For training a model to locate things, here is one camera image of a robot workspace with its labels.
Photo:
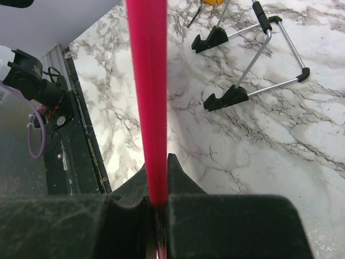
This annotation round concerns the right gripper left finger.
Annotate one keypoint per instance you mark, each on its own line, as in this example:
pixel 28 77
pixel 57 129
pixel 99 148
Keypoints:
pixel 111 225

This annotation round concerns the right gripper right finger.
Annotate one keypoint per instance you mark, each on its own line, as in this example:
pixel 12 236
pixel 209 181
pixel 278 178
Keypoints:
pixel 202 225

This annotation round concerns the pink framed whiteboard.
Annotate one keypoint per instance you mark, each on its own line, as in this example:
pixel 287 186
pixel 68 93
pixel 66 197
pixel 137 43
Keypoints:
pixel 147 22

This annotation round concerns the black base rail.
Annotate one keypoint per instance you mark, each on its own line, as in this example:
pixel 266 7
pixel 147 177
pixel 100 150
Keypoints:
pixel 72 156

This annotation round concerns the aluminium side rail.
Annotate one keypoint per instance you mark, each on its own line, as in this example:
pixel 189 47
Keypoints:
pixel 56 56

